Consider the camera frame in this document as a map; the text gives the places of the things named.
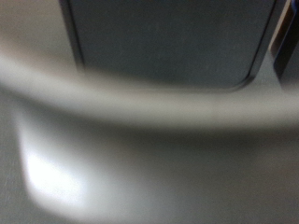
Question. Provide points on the black Keurig coffee machine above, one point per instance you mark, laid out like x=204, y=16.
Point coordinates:
x=162, y=40

